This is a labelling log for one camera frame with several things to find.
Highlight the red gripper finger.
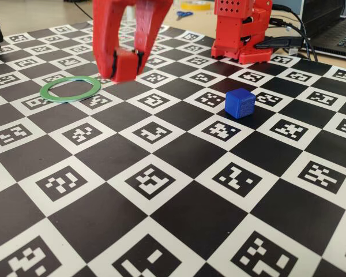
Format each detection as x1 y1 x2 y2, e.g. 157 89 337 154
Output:
134 0 174 76
92 0 127 80

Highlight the red cube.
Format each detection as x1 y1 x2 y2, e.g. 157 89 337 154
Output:
115 48 139 83

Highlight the blue cube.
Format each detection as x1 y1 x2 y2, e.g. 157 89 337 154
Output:
224 88 256 119

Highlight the yellow tape roll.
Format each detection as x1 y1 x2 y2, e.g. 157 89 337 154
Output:
180 0 212 11

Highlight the black white marker mat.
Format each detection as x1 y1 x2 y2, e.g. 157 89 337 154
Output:
0 17 346 277

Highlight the black laptop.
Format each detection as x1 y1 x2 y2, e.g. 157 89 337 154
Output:
301 0 346 60

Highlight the green ring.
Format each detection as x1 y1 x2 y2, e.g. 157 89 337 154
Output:
39 76 102 104

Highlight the black usb cable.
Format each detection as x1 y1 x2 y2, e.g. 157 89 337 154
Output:
269 17 314 61

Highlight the thick black cable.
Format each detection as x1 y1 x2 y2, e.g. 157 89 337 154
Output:
272 4 319 62

